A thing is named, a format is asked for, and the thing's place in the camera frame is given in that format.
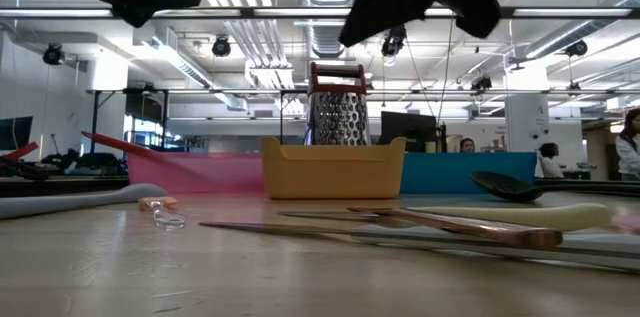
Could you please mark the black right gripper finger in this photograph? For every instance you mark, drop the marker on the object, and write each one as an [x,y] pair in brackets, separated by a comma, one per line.
[472,2]
[380,9]

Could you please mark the wooden cabinet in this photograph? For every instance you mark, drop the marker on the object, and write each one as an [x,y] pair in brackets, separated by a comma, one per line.
[597,157]

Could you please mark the person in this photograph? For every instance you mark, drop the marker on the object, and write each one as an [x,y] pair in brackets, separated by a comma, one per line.
[631,152]
[467,145]
[550,167]

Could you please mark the copper coloured knife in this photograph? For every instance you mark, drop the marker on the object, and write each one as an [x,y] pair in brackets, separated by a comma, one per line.
[500,233]

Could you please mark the black slotted spoon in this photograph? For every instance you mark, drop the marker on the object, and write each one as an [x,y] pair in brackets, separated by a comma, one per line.
[505,187]

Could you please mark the black monitor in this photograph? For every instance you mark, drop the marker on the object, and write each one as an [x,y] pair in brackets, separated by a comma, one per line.
[407,129]
[15,133]

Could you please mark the grey silicone spatula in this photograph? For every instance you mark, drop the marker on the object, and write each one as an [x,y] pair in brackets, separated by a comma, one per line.
[75,200]

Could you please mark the red bar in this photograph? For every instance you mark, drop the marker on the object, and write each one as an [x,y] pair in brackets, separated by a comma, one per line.
[22,151]

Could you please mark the black overhead crossbar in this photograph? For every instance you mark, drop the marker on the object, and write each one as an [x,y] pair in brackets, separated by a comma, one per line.
[245,12]

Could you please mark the cream cup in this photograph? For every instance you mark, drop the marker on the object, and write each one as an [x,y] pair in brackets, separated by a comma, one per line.
[430,147]

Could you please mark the yellow plastic bin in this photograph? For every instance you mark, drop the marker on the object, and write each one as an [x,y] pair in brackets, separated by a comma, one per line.
[332,172]

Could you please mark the pink plastic bin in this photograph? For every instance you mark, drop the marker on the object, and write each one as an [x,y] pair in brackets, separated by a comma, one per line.
[200,174]

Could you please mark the black background equipment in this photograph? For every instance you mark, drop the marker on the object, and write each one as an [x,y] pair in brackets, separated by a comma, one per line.
[92,161]

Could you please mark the black ceiling spotlight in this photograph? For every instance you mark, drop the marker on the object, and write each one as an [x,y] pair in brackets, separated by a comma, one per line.
[53,54]
[221,47]
[392,44]
[576,48]
[481,84]

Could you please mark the teal plastic bin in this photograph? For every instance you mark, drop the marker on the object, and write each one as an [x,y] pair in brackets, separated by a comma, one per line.
[450,172]

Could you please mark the white pillar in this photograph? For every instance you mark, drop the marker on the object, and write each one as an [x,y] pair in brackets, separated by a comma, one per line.
[527,122]

